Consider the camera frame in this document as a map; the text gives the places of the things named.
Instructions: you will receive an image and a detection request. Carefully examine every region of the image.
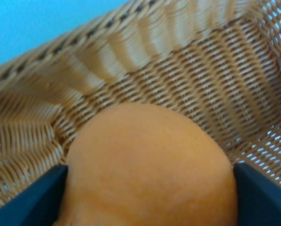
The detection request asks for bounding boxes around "orange woven wicker basket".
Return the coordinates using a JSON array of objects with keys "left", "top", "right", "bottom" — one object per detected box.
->
[{"left": 0, "top": 0, "right": 281, "bottom": 208}]

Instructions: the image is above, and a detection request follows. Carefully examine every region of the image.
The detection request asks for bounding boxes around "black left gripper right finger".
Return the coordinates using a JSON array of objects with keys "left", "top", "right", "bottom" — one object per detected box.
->
[{"left": 233, "top": 163, "right": 281, "bottom": 226}]

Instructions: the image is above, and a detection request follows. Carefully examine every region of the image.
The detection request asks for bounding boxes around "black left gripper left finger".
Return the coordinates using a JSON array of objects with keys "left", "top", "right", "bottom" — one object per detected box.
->
[{"left": 0, "top": 165, "right": 68, "bottom": 226}]

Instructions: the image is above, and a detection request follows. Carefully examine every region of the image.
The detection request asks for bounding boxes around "orange fruit with stem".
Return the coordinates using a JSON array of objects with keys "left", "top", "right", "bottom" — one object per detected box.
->
[{"left": 56, "top": 103, "right": 238, "bottom": 226}]

